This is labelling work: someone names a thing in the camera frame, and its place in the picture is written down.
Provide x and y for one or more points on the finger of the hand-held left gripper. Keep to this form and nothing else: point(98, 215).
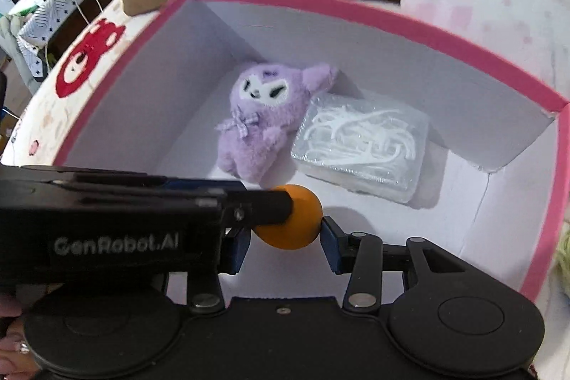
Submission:
point(262, 206)
point(200, 184)

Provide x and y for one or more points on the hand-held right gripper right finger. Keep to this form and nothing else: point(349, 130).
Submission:
point(333, 242)

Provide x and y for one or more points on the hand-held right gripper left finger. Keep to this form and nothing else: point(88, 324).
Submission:
point(236, 248)

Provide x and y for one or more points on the orange ball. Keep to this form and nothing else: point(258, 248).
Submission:
point(294, 231)

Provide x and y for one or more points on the purple plush toy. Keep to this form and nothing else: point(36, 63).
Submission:
point(262, 117)

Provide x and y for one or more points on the pink cardboard box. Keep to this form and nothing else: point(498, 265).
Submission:
point(445, 206)

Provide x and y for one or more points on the person's left hand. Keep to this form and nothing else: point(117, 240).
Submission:
point(11, 329)

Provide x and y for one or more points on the table with patterned cloth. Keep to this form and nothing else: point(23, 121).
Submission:
point(44, 15)

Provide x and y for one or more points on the green yarn ball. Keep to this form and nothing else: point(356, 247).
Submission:
point(563, 260)

